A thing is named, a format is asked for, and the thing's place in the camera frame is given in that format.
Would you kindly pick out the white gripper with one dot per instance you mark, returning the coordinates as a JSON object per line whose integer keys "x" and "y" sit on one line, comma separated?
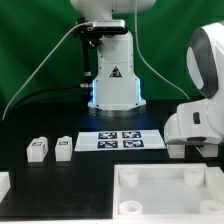
{"x": 189, "y": 125}

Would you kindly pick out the white square tabletop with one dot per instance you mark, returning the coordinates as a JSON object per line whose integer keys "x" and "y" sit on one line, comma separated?
{"x": 168, "y": 194}

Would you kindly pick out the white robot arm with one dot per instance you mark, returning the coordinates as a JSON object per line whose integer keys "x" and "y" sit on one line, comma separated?
{"x": 116, "y": 89}

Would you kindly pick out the paper sheet with tags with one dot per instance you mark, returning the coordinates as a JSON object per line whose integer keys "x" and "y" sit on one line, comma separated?
{"x": 119, "y": 140}

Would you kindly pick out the white obstacle block left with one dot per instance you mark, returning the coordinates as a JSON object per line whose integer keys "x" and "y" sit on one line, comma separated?
{"x": 4, "y": 184}

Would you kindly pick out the grey camera on stand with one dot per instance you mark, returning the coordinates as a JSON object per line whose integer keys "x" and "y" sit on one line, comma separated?
{"x": 109, "y": 26}

